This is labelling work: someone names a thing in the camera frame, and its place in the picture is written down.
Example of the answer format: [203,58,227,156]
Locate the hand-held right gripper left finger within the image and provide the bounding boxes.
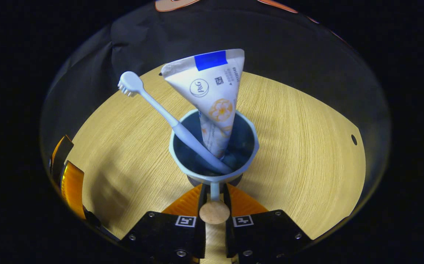
[120,183,211,263]

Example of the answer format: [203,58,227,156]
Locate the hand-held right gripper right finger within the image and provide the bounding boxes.
[223,183,312,263]

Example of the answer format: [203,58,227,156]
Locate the light blue cup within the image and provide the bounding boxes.
[169,109,260,225]

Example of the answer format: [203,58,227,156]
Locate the pale blue toothbrush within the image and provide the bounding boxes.
[118,71,233,175]

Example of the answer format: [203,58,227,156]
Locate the white toothpaste tube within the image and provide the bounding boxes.
[161,49,245,159]

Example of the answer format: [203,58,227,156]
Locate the black backdrop cloth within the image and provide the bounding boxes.
[39,0,392,184]

